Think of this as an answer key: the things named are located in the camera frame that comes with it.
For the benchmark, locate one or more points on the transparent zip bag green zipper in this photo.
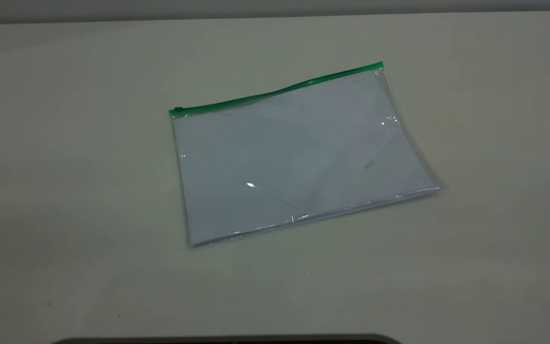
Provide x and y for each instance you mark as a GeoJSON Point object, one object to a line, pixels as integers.
{"type": "Point", "coordinates": [294, 162]}

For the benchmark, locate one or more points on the green zipper slider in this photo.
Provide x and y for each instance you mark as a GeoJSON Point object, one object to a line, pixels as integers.
{"type": "Point", "coordinates": [178, 111]}

